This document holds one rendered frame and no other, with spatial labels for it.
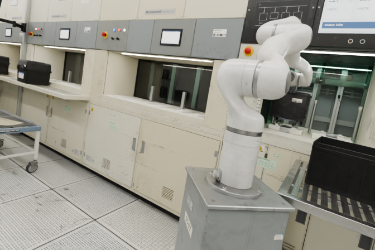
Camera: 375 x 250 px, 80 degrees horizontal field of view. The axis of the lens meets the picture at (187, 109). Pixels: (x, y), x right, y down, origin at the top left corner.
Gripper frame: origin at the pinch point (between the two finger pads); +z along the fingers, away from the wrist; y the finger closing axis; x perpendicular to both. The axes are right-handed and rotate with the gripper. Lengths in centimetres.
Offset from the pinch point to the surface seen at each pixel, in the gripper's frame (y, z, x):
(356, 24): 26, -30, 30
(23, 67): -266, -58, -24
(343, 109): 34, 60, -12
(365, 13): 29, -30, 36
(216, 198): 0, -114, -46
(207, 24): -60, -31, 30
